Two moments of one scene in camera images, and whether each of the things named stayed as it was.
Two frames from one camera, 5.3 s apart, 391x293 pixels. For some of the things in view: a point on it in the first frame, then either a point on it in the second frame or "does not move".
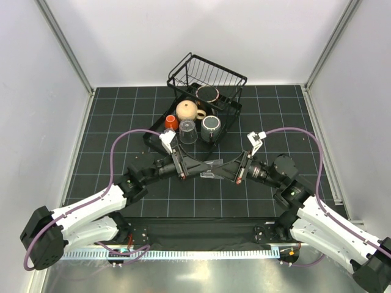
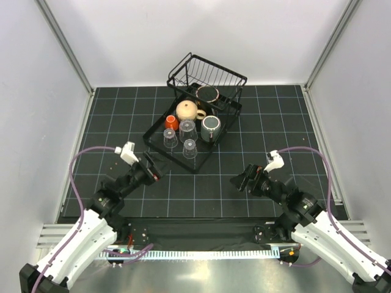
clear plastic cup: x=188 y=134 does not move
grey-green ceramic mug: x=211 y=128 does not move
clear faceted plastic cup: x=175 y=140 does not move
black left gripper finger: x=189 y=160 -> x=146 y=155
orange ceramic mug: x=171 y=122 does not move
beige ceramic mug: x=187 y=110 does not move
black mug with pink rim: x=207 y=93 does not move
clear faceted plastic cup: x=209 y=173 -> x=189 y=149
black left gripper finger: x=192 y=170 -> x=161 y=167
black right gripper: x=230 y=170 -> x=253 y=171
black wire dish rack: x=208 y=97 does not move
